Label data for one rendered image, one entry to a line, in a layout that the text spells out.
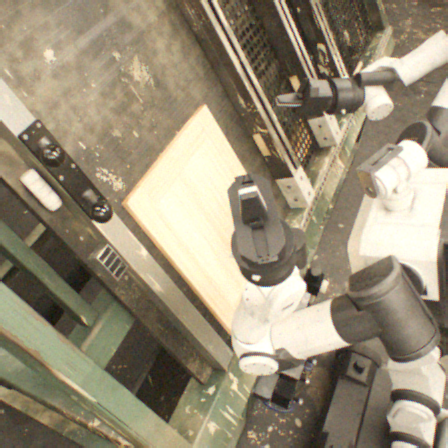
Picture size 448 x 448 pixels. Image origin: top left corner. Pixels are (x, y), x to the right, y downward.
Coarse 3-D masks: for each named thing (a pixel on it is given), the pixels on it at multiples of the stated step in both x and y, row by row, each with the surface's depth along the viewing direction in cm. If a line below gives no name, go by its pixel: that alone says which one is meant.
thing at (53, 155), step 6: (42, 138) 75; (48, 138) 76; (42, 144) 75; (48, 144) 66; (54, 144) 66; (42, 150) 66; (48, 150) 66; (54, 150) 66; (60, 150) 66; (42, 156) 66; (48, 156) 66; (54, 156) 66; (60, 156) 66; (66, 156) 68; (48, 162) 66; (54, 162) 66; (60, 162) 67
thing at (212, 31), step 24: (192, 0) 108; (192, 24) 112; (216, 24) 111; (216, 48) 115; (240, 48) 118; (216, 72) 120; (240, 72) 117; (240, 96) 123; (264, 96) 126; (264, 120) 125; (288, 144) 135; (288, 168) 135; (288, 192) 142; (312, 192) 144
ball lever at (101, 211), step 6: (84, 192) 81; (90, 192) 81; (84, 198) 81; (90, 198) 80; (96, 198) 82; (96, 204) 72; (102, 204) 72; (108, 204) 73; (90, 210) 73; (96, 210) 72; (102, 210) 72; (108, 210) 72; (96, 216) 72; (102, 216) 72; (108, 216) 73; (102, 222) 73
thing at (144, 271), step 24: (0, 96) 71; (0, 120) 72; (24, 120) 74; (120, 240) 89; (144, 264) 93; (144, 288) 96; (168, 288) 98; (168, 312) 100; (192, 312) 103; (192, 336) 104; (216, 336) 109; (216, 360) 109
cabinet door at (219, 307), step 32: (192, 128) 110; (160, 160) 101; (192, 160) 110; (224, 160) 119; (160, 192) 100; (192, 192) 109; (224, 192) 118; (160, 224) 100; (192, 224) 108; (224, 224) 118; (192, 256) 107; (224, 256) 117; (192, 288) 109; (224, 288) 116; (224, 320) 115
